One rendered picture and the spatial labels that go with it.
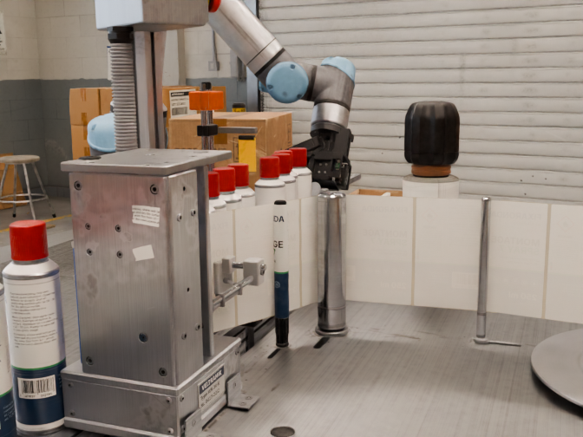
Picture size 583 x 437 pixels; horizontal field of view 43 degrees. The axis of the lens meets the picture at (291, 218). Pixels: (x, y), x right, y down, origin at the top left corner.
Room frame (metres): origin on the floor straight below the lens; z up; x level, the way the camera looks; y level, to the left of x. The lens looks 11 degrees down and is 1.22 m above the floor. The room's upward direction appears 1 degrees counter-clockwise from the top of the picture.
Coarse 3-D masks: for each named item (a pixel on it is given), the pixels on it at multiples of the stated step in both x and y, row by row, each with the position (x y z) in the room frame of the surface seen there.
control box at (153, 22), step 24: (96, 0) 1.10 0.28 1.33; (120, 0) 1.03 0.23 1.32; (144, 0) 0.97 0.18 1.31; (168, 0) 0.99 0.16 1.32; (192, 0) 1.01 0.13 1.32; (96, 24) 1.10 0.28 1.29; (120, 24) 1.03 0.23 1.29; (144, 24) 0.98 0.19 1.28; (168, 24) 0.99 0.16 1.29; (192, 24) 1.01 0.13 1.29
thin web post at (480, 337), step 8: (488, 200) 0.89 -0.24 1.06; (488, 208) 0.89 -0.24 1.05; (488, 216) 0.89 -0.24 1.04; (488, 224) 0.89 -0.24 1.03; (480, 232) 0.90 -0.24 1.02; (488, 232) 0.89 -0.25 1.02; (480, 240) 0.90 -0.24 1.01; (488, 240) 0.89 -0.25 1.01; (480, 248) 0.90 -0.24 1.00; (488, 248) 0.89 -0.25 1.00; (480, 256) 0.90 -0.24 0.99; (480, 264) 0.90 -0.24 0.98; (480, 272) 0.89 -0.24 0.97; (480, 280) 0.89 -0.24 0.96; (480, 288) 0.89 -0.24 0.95; (480, 296) 0.89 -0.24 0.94; (480, 304) 0.89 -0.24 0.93; (480, 312) 0.89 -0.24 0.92; (480, 320) 0.89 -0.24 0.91; (480, 328) 0.89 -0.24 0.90; (480, 336) 0.89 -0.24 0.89
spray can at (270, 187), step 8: (264, 160) 1.21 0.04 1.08; (272, 160) 1.21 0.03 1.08; (264, 168) 1.21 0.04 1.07; (272, 168) 1.21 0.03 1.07; (264, 176) 1.21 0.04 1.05; (272, 176) 1.21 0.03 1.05; (256, 184) 1.21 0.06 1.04; (264, 184) 1.20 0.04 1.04; (272, 184) 1.20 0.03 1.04; (280, 184) 1.21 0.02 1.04; (256, 192) 1.21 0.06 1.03; (264, 192) 1.20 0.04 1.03; (272, 192) 1.20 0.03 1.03; (280, 192) 1.21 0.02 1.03; (256, 200) 1.21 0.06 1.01; (264, 200) 1.20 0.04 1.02; (272, 200) 1.20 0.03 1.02
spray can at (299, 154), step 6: (294, 150) 1.35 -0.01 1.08; (300, 150) 1.35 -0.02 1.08; (306, 150) 1.37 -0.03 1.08; (294, 156) 1.35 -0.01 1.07; (300, 156) 1.35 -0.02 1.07; (306, 156) 1.37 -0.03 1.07; (294, 162) 1.35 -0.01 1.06; (300, 162) 1.35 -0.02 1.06; (306, 162) 1.37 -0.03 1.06; (294, 168) 1.35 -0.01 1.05; (300, 168) 1.35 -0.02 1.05; (306, 168) 1.36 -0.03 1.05; (300, 174) 1.34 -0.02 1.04; (306, 174) 1.35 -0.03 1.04; (300, 180) 1.34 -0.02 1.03; (306, 180) 1.35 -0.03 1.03; (300, 186) 1.34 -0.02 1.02; (306, 186) 1.35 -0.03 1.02; (300, 192) 1.34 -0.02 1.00; (306, 192) 1.35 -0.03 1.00; (300, 198) 1.34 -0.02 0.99
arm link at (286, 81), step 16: (224, 0) 1.37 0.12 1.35; (240, 0) 1.39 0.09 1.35; (224, 16) 1.37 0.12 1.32; (240, 16) 1.37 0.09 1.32; (256, 16) 1.40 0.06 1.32; (224, 32) 1.38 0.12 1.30; (240, 32) 1.37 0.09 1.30; (256, 32) 1.37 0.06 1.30; (240, 48) 1.38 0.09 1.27; (256, 48) 1.37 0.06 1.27; (272, 48) 1.38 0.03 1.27; (256, 64) 1.38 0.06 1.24; (272, 64) 1.37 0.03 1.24; (288, 64) 1.36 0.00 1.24; (272, 80) 1.35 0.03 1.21; (288, 80) 1.35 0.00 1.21; (304, 80) 1.36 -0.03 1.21; (272, 96) 1.36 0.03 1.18; (288, 96) 1.36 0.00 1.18
